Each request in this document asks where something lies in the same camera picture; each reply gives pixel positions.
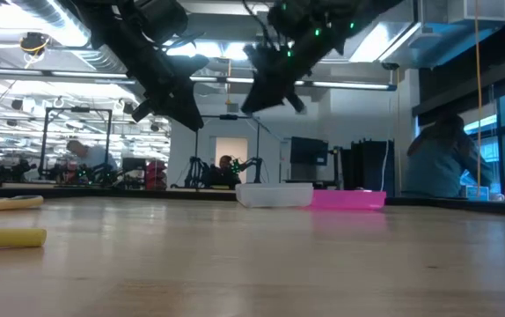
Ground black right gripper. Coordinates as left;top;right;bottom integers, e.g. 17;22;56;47
239;30;324;115

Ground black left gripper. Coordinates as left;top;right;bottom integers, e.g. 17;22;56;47
131;56;209;132

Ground translucent white supply box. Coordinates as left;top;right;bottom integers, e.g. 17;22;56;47
235;182;315;209

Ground pink plastic box lid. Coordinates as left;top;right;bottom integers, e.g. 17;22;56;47
309;189;387;211

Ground yellow highlighter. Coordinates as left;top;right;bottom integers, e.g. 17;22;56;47
0;227;48;250

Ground dark blue-screen monitor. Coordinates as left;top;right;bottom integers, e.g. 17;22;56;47
290;136;329;167

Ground small black monitor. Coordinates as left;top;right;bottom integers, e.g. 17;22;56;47
121;157;147;173

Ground red stacked chairs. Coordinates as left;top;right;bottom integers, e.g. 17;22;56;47
145;158;168;190

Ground white door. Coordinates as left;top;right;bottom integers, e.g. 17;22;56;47
215;136;249;184

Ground person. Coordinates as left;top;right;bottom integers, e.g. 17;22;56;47
401;112;495;199
65;139;118;178
209;154;241;188

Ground black folding panel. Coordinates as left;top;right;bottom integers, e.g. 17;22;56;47
342;139;397;198

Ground white ceiling air unit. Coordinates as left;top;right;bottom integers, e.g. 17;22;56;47
448;0;505;23

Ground black metal rig frame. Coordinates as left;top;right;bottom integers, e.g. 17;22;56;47
194;114;262;186
40;107;113;180

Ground black table edge rail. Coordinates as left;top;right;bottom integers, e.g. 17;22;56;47
0;185;505;217

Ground white hanging cable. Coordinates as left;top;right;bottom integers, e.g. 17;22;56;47
377;140;390;193

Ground ceiling cable reel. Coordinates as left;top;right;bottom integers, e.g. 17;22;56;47
18;31;51;56

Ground yellow hanging cord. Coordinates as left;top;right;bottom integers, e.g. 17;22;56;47
473;0;485;199

